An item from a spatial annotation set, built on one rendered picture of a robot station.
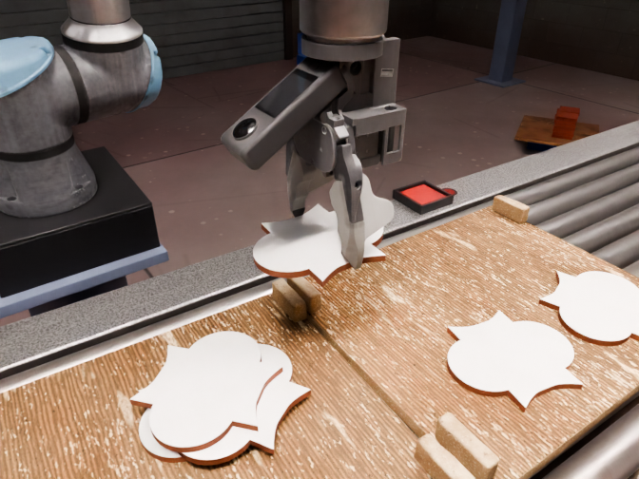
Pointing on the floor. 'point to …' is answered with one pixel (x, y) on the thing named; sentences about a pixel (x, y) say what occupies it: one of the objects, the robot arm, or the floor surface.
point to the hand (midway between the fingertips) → (319, 239)
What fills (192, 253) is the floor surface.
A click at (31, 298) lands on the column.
